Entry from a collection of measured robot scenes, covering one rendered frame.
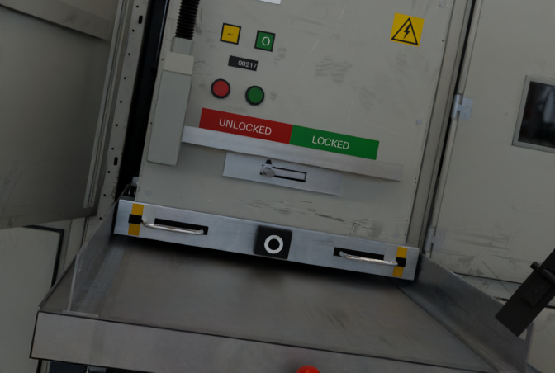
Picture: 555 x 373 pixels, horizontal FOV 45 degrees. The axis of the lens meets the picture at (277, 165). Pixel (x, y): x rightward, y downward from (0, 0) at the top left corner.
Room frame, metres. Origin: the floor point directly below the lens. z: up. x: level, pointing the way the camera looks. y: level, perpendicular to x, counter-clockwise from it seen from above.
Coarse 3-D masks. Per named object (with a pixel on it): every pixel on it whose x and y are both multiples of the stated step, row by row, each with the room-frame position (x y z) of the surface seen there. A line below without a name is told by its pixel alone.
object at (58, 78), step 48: (0, 0) 1.03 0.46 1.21; (48, 0) 1.14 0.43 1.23; (96, 0) 1.31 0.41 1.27; (0, 48) 1.07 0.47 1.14; (48, 48) 1.19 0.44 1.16; (96, 48) 1.34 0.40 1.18; (0, 96) 1.09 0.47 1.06; (48, 96) 1.21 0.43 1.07; (96, 96) 1.37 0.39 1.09; (0, 144) 1.11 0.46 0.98; (48, 144) 1.24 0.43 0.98; (0, 192) 1.13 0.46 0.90; (48, 192) 1.26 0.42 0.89; (96, 192) 1.38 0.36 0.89
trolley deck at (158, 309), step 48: (144, 240) 1.20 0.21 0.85; (144, 288) 0.89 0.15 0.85; (192, 288) 0.94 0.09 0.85; (240, 288) 0.99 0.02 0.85; (288, 288) 1.04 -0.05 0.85; (336, 288) 1.11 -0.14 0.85; (384, 288) 1.18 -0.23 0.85; (48, 336) 0.73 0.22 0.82; (96, 336) 0.74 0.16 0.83; (144, 336) 0.74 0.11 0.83; (192, 336) 0.75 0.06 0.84; (240, 336) 0.77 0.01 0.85; (288, 336) 0.80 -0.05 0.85; (336, 336) 0.84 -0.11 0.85; (384, 336) 0.88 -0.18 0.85; (432, 336) 0.92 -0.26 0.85
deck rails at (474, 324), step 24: (96, 240) 0.89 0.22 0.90; (120, 240) 1.15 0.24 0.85; (96, 264) 0.95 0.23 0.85; (120, 264) 0.99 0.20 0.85; (432, 264) 1.15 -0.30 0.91; (72, 288) 0.73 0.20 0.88; (96, 288) 0.84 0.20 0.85; (408, 288) 1.20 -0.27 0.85; (432, 288) 1.13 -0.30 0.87; (456, 288) 1.04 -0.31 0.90; (72, 312) 0.73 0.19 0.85; (96, 312) 0.74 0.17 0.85; (432, 312) 1.05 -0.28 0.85; (456, 312) 1.02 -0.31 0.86; (480, 312) 0.95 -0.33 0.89; (456, 336) 0.94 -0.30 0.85; (480, 336) 0.94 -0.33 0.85; (504, 336) 0.87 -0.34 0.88; (528, 336) 0.82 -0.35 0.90; (504, 360) 0.86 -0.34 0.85
